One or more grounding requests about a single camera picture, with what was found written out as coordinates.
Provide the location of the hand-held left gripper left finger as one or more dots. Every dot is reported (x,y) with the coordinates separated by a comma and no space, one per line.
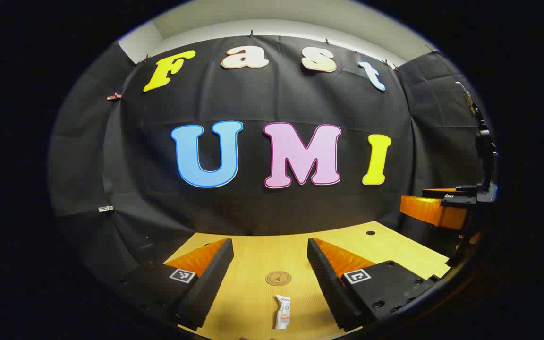
(213,278)

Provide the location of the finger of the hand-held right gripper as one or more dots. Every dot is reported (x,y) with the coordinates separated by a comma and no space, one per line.
(430,211)
(446,192)

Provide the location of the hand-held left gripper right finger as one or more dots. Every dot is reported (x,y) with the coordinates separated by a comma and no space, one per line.
(325,278)

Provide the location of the round brown coaster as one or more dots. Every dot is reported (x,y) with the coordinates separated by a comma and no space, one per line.
(278,278)

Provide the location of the white toothpaste tube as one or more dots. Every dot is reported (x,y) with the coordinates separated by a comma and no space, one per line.
(282,311)

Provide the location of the wooden desktop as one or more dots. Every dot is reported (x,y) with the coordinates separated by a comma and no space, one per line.
(262,257)

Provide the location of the black backdrop cloth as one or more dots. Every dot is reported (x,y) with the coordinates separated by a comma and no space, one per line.
(253,203)

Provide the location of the silver cloth clip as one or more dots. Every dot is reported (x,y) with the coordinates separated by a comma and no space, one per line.
(106,208)

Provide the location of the copper cloth clip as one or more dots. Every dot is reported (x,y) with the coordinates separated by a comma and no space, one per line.
(114,97)

